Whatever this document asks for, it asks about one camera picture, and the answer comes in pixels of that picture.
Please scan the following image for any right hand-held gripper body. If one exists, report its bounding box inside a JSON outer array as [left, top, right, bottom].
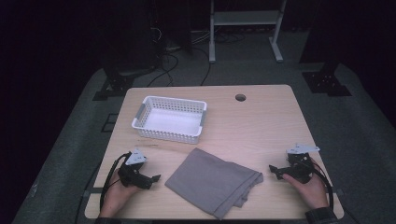
[[278, 143, 321, 185]]

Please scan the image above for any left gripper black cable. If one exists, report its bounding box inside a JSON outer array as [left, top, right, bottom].
[[99, 151, 134, 216]]

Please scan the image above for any person's right hand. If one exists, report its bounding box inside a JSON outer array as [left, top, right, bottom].
[[282, 161, 330, 210]]

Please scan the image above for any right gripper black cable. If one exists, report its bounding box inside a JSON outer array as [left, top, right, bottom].
[[309, 158, 335, 210]]

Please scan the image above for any white plastic basket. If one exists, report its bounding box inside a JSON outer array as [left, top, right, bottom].
[[131, 95, 208, 145]]

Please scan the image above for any grey cloth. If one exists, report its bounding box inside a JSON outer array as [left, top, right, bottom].
[[164, 147, 264, 220]]

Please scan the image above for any person's left hand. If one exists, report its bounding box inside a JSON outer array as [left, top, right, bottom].
[[99, 169, 142, 218]]

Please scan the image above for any white metal stand frame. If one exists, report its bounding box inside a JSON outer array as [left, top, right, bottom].
[[208, 0, 288, 64]]

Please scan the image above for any bundle of floor cables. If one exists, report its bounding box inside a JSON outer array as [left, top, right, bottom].
[[190, 28, 248, 45]]

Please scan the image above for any black stand base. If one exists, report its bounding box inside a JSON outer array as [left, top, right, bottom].
[[301, 61, 353, 97], [92, 60, 158, 102]]

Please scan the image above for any black floor cable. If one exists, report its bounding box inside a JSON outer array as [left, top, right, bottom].
[[146, 51, 181, 88], [194, 46, 213, 87]]

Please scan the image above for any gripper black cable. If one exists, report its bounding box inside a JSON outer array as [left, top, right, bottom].
[[99, 151, 134, 216], [309, 158, 335, 210]]

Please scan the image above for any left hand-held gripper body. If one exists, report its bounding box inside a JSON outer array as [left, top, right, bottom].
[[117, 148, 154, 190]]

